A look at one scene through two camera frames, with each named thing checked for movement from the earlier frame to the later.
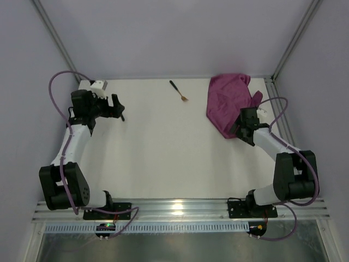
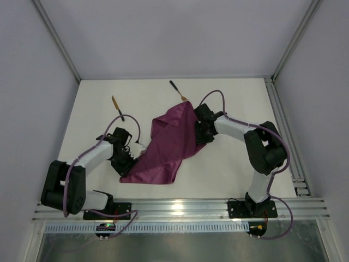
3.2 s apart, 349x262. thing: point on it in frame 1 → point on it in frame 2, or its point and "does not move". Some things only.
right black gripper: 240,129 → 203,134
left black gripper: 112,106 → 123,165
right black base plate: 238,209 does not move
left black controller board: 106,226 does not move
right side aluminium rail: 280,111 does not move
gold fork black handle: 182,97 does not move
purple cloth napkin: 227,95 → 173,138
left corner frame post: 55,34 does not move
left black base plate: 117,207 does not move
